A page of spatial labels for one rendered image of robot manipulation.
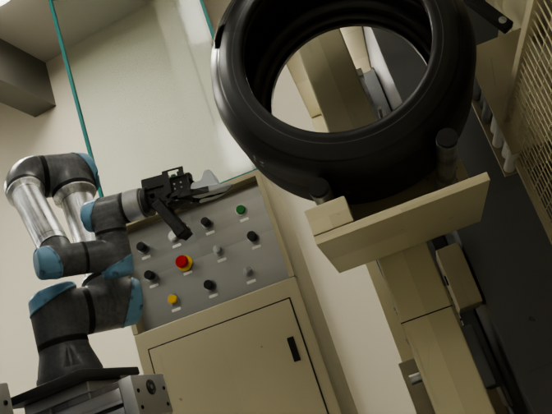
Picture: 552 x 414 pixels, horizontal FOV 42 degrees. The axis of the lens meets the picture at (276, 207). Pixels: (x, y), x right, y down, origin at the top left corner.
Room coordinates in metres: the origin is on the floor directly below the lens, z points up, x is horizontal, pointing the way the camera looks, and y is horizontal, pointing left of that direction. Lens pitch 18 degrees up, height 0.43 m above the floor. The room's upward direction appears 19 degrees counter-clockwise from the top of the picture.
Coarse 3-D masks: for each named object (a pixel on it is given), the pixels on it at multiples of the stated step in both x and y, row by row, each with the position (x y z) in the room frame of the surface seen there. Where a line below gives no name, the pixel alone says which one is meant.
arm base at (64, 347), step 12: (72, 336) 1.60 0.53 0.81; (84, 336) 1.63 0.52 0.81; (48, 348) 1.59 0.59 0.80; (60, 348) 1.59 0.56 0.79; (72, 348) 1.60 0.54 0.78; (84, 348) 1.62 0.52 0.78; (48, 360) 1.58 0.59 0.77; (60, 360) 1.58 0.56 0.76; (72, 360) 1.60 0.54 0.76; (84, 360) 1.60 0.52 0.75; (96, 360) 1.63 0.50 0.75; (48, 372) 1.58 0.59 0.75; (60, 372) 1.57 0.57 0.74; (36, 384) 1.61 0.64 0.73
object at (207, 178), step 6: (204, 174) 1.55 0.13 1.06; (210, 174) 1.55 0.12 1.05; (204, 180) 1.55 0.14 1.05; (210, 180) 1.55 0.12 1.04; (192, 186) 1.55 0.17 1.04; (198, 186) 1.55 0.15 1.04; (210, 186) 1.54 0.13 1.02; (216, 186) 1.54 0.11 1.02; (222, 186) 1.55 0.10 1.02; (228, 186) 1.55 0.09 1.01; (210, 192) 1.54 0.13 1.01; (216, 192) 1.55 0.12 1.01; (222, 192) 1.56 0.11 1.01
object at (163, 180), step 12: (180, 168) 1.54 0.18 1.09; (144, 180) 1.57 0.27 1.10; (156, 180) 1.56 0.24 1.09; (168, 180) 1.54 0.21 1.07; (180, 180) 1.55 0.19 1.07; (192, 180) 1.60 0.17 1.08; (144, 192) 1.55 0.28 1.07; (156, 192) 1.57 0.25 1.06; (168, 192) 1.54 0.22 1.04; (180, 192) 1.54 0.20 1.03; (144, 204) 1.55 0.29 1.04; (168, 204) 1.56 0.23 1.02; (180, 204) 1.57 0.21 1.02; (192, 204) 1.59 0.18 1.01
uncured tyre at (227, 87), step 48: (240, 0) 1.42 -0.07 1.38; (288, 0) 1.61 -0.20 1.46; (336, 0) 1.65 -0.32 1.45; (384, 0) 1.64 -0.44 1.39; (432, 0) 1.37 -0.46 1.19; (240, 48) 1.42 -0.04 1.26; (288, 48) 1.69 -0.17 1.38; (432, 48) 1.37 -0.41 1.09; (240, 96) 1.42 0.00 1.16; (432, 96) 1.38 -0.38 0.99; (240, 144) 1.49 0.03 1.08; (288, 144) 1.42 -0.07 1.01; (336, 144) 1.40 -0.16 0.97; (384, 144) 1.40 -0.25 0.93; (432, 144) 1.44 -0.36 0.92; (336, 192) 1.54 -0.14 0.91; (384, 192) 1.59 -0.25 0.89
